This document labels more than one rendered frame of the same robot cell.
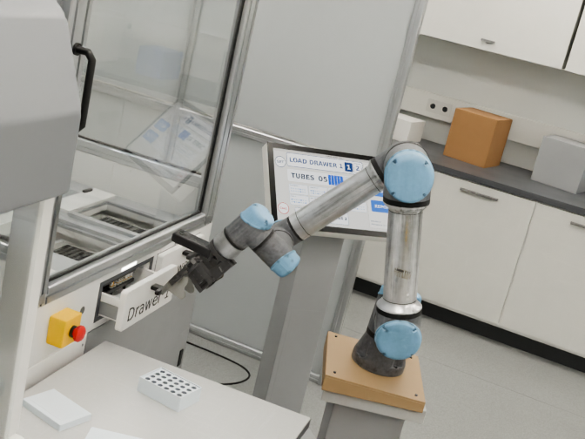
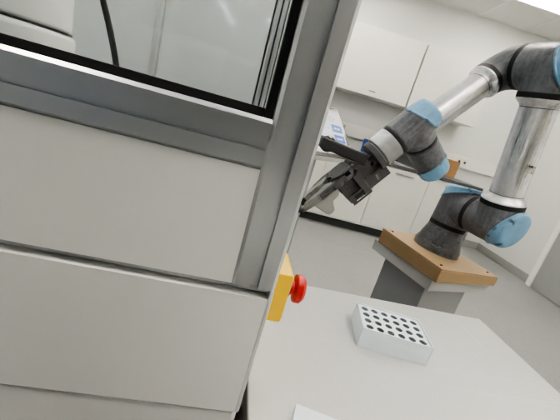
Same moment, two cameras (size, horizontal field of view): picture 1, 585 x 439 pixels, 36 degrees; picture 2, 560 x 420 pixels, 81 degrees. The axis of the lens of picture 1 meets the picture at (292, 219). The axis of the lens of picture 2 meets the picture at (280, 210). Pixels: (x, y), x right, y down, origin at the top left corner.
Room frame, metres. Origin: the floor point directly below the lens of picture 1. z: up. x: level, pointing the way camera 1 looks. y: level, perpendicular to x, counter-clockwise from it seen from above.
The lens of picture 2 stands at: (1.54, 0.65, 1.10)
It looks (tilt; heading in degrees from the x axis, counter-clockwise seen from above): 16 degrees down; 334
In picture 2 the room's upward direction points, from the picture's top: 16 degrees clockwise
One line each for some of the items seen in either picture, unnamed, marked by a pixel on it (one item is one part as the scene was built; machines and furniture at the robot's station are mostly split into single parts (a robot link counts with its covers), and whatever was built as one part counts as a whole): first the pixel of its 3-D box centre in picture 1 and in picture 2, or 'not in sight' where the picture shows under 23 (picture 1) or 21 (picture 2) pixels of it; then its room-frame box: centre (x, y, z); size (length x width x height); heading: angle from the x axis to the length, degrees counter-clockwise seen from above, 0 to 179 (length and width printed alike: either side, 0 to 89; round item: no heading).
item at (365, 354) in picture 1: (382, 347); (442, 236); (2.29, -0.32, 0.85); 0.15 x 0.15 x 0.10
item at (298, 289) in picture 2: (77, 333); (293, 287); (1.89, 0.43, 0.88); 0.04 x 0.03 x 0.04; 165
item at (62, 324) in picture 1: (64, 327); (271, 283); (1.90, 0.46, 0.88); 0.07 x 0.05 x 0.07; 165
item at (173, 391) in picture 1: (169, 388); (389, 332); (1.91, 0.19, 0.78); 0.12 x 0.08 x 0.04; 63
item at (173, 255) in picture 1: (178, 260); not in sight; (2.53, 0.30, 0.87); 0.29 x 0.02 x 0.11; 165
